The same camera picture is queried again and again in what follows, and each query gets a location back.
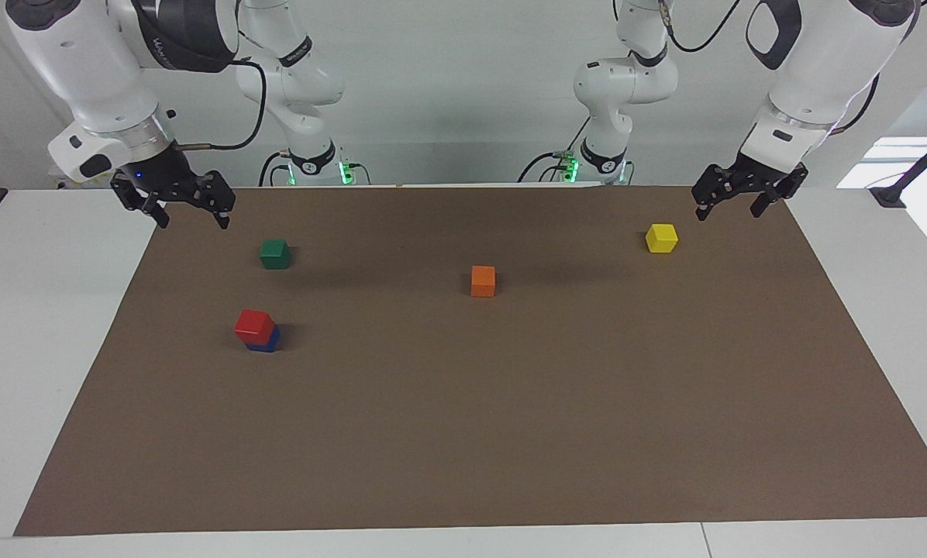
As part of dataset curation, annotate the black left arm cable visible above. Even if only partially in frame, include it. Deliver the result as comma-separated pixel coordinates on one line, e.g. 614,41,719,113
658,0,743,54

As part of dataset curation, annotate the white wall box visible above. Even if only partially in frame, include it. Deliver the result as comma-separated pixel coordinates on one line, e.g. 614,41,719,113
48,151,134,191

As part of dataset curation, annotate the red wooden block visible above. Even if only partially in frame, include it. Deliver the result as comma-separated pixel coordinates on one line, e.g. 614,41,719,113
234,309,277,346

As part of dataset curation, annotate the black left base cable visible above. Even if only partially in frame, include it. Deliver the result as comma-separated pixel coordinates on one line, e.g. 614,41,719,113
518,151,588,184

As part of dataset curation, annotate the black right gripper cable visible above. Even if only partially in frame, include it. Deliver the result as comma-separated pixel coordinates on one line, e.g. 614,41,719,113
173,60,267,151

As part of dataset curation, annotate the brown table mat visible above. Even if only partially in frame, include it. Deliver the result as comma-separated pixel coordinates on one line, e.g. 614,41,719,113
14,184,927,537

